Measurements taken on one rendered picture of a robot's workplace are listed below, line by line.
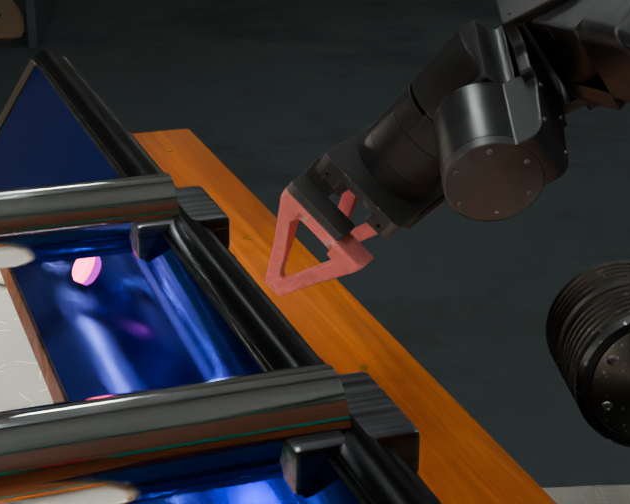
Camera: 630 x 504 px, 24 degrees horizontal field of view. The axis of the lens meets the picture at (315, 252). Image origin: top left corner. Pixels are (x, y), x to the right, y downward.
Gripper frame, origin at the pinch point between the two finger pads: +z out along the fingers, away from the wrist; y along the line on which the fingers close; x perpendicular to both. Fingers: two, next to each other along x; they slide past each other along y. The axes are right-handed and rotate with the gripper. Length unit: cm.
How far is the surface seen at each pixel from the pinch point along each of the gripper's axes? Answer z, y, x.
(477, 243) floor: 116, 238, -3
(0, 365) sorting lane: 33.4, 5.6, 13.6
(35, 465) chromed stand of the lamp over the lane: -31, -61, -5
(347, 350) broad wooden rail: 14.2, 16.1, -5.7
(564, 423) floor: 85, 155, -40
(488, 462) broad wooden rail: 3.7, 3.5, -18.5
